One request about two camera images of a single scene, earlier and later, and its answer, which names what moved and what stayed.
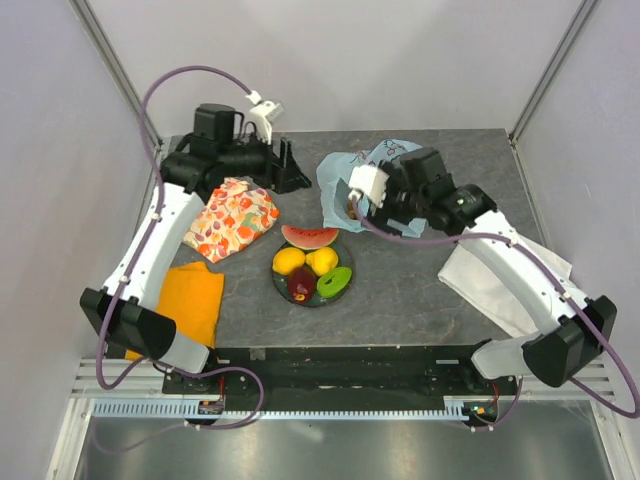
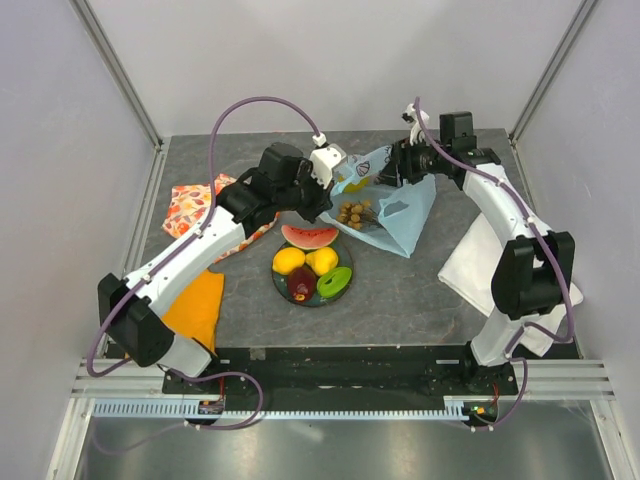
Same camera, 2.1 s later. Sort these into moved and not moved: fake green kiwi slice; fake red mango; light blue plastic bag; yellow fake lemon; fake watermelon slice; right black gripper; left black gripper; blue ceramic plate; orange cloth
Moved: light blue plastic bag; left black gripper; right black gripper
Not moved: fake green kiwi slice; yellow fake lemon; orange cloth; blue ceramic plate; fake red mango; fake watermelon slice
